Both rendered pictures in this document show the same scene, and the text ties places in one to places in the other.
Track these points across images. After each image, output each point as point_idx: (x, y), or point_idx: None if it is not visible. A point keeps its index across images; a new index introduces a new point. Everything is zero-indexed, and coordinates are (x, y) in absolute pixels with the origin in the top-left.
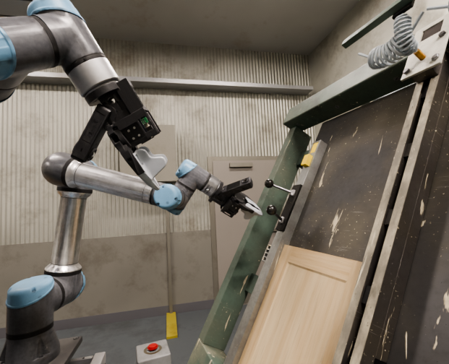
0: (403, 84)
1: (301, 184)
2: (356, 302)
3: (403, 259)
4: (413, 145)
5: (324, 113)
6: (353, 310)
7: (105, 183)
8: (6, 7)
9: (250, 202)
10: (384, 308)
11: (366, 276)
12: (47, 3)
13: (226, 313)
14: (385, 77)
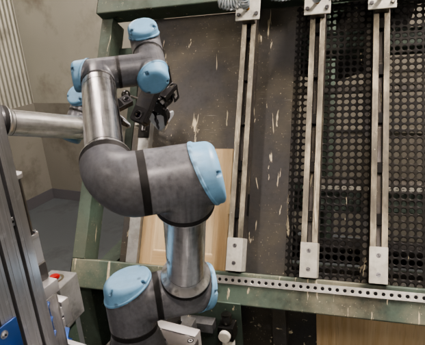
0: (225, 11)
1: None
2: (235, 171)
3: (251, 142)
4: (249, 74)
5: (152, 14)
6: (235, 175)
7: (49, 127)
8: None
9: (122, 117)
10: (248, 169)
11: (238, 156)
12: (156, 31)
13: (94, 226)
14: (215, 5)
